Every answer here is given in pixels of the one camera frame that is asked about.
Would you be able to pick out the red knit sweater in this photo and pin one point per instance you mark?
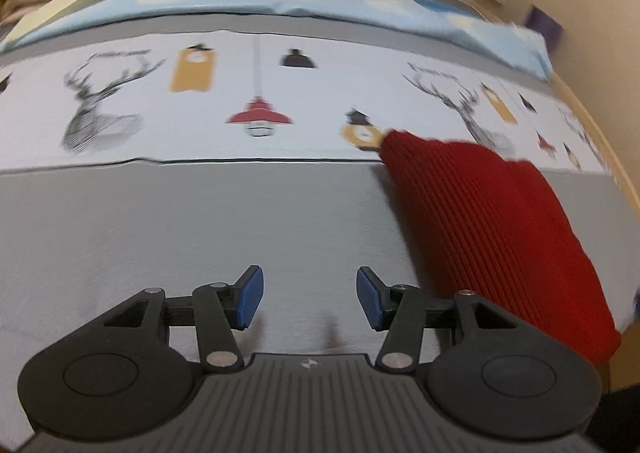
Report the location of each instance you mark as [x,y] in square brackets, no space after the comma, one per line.
[475,213]

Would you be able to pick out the wooden bed frame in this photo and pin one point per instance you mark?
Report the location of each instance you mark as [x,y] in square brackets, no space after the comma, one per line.
[621,178]

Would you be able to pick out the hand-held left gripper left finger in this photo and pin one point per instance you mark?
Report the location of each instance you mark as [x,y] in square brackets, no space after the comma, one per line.
[250,295]

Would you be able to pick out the grey printed bed cover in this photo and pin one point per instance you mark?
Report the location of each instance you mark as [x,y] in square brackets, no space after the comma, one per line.
[200,213]

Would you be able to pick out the light blue blanket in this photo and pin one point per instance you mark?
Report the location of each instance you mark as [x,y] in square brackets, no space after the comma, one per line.
[200,0]

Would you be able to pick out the purple box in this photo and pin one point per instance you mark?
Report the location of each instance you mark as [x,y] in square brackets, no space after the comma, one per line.
[545,23]

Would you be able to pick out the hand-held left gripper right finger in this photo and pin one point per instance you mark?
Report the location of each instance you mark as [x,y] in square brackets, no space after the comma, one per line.
[369,298]

